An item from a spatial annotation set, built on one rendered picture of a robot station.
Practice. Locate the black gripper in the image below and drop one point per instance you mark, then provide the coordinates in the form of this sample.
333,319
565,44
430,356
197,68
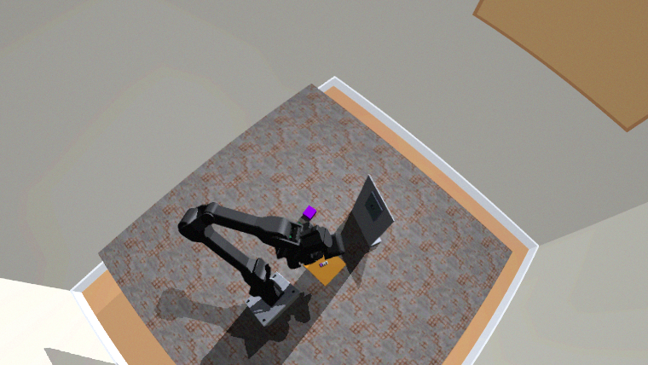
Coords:
335,250

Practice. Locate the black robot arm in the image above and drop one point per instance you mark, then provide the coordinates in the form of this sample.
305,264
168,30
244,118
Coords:
271,230

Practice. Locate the orange flat square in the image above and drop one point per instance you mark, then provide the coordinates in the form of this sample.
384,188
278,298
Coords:
327,272

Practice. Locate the small purple block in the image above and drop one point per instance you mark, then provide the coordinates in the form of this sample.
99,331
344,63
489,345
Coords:
309,212

